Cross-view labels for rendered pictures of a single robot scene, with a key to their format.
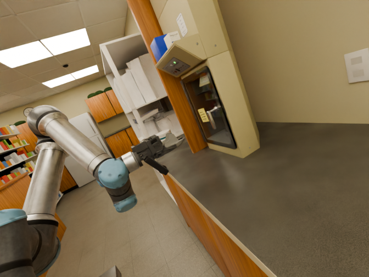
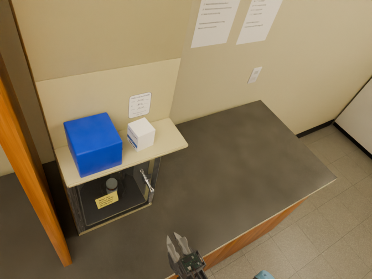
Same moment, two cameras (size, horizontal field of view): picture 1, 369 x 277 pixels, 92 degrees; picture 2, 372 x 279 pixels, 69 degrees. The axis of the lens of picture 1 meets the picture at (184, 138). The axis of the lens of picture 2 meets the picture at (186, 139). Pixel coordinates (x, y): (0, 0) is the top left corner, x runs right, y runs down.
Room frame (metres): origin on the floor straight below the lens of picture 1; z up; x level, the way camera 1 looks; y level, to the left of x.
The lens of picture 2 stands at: (0.94, 0.33, 2.07)
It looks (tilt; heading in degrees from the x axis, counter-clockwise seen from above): 48 degrees down; 244
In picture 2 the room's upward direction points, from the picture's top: 16 degrees clockwise
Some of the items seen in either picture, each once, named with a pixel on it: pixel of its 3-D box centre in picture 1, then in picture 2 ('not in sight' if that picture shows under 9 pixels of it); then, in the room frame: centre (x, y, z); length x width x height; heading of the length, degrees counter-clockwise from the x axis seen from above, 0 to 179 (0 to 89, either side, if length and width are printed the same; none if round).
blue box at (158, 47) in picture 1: (164, 48); (93, 144); (0.97, -0.09, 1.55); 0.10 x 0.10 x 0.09; 17
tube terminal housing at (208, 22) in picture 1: (217, 77); (103, 141); (0.95, -0.29, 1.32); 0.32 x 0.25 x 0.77; 17
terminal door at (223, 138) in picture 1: (206, 111); (118, 192); (0.91, -0.16, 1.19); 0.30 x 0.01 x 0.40; 17
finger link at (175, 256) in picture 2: (170, 138); (172, 247); (0.75, 0.06, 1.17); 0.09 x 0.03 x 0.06; 112
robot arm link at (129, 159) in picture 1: (131, 161); not in sight; (0.68, 0.23, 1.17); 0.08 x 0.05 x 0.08; 17
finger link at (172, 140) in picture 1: (173, 139); (183, 241); (0.71, 0.04, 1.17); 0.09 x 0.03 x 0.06; 103
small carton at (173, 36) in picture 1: (173, 41); (140, 134); (0.86, -0.12, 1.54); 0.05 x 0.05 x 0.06; 25
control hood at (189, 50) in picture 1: (177, 62); (125, 158); (0.89, -0.11, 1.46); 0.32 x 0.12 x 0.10; 17
